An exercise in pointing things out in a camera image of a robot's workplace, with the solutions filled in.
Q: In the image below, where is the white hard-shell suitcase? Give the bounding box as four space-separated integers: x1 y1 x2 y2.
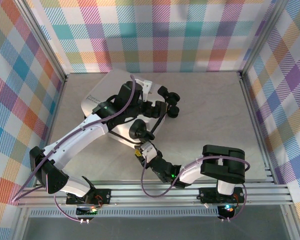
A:
80 69 181 146

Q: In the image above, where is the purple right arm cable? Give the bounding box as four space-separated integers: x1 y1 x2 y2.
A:
141 154 251 223

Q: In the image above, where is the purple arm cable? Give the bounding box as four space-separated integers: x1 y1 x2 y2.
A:
11 74 137 224
141 154 251 223

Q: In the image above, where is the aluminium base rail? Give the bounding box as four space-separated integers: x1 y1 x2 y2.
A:
17 179 294 209

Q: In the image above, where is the grey slotted cable duct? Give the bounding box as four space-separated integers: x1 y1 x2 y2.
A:
29 209 220 218

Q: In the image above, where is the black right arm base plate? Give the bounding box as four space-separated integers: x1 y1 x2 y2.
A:
198 187 245 205

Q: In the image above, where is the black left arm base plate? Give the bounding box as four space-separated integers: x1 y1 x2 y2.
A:
65 187 113 207

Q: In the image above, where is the aluminium table side rail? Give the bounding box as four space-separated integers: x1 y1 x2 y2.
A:
33 74 70 187
238 72 276 184

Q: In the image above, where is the aluminium frame post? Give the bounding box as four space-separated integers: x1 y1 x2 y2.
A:
14 0 69 83
239 0 291 79

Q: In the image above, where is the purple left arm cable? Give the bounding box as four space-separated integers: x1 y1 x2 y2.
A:
11 74 137 224

